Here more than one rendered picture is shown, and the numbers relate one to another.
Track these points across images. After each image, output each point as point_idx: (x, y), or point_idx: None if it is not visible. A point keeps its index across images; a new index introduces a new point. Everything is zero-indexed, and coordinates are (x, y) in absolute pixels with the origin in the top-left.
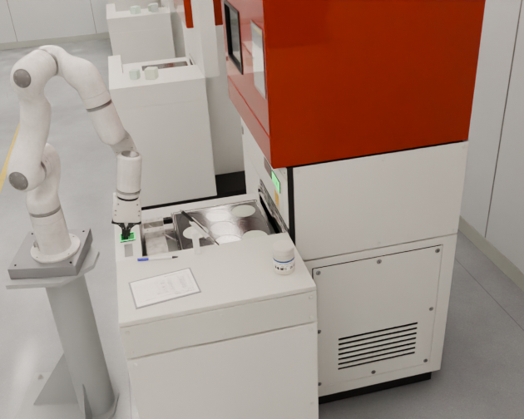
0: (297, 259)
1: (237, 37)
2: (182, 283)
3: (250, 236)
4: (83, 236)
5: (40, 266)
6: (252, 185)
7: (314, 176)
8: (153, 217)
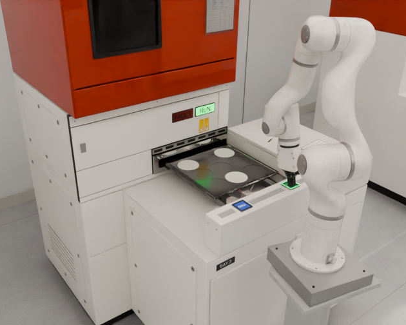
0: (256, 120)
1: (138, 19)
2: None
3: (225, 154)
4: (283, 245)
5: (347, 253)
6: (116, 186)
7: None
8: (199, 234)
